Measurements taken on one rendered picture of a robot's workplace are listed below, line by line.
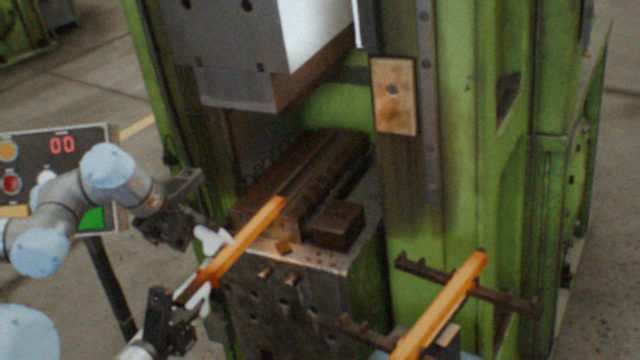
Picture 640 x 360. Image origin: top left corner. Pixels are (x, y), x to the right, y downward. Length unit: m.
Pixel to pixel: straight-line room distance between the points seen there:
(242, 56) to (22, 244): 0.60
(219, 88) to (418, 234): 0.58
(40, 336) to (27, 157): 0.88
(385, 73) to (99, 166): 0.61
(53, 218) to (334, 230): 0.67
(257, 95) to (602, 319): 1.74
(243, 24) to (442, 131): 0.47
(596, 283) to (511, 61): 1.36
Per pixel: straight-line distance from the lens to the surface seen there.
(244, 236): 1.52
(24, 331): 1.01
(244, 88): 1.44
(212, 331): 2.25
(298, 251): 1.60
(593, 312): 2.76
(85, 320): 3.09
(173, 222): 1.28
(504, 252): 2.08
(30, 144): 1.84
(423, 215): 1.58
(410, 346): 1.21
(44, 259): 1.08
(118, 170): 1.13
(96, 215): 1.76
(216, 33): 1.42
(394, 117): 1.44
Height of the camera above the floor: 1.90
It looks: 33 degrees down
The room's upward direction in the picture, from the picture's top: 9 degrees counter-clockwise
